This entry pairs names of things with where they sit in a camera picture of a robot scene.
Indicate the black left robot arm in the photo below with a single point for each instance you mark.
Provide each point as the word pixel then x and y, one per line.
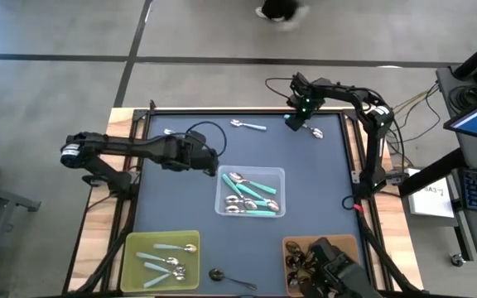
pixel 118 147

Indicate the clear plastic bin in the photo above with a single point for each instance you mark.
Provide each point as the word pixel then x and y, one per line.
pixel 278 174

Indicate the orange plastic bin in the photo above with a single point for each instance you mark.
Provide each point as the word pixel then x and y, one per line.
pixel 350 248

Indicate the grey metal stand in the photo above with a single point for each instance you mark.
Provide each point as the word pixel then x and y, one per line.
pixel 11 198

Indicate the yellow-green plastic bin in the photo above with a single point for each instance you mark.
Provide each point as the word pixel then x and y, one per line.
pixel 189 285

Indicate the blue-grey table mat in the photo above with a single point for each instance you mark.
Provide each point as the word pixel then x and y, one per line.
pixel 180 198

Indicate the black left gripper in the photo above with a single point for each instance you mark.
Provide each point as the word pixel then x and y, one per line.
pixel 184 151

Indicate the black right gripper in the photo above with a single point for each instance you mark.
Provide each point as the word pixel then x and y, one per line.
pixel 306 95

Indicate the white paper sheet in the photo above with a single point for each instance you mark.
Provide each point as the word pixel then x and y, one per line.
pixel 431 203

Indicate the black metal spoon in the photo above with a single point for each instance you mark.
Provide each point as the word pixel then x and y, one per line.
pixel 293 247
pixel 308 258
pixel 292 279
pixel 294 261
pixel 215 274

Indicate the black aluminium table frame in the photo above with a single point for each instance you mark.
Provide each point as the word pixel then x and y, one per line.
pixel 242 111

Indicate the cart caster wheel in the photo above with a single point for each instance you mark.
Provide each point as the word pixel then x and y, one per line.
pixel 457 260

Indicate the black support beam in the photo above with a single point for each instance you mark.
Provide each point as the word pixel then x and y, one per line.
pixel 437 169

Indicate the metal mounting plate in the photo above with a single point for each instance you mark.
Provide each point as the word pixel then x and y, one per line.
pixel 356 177

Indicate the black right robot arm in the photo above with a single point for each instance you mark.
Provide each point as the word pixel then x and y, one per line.
pixel 373 157

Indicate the black frame clamp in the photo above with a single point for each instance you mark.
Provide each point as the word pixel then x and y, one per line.
pixel 152 105

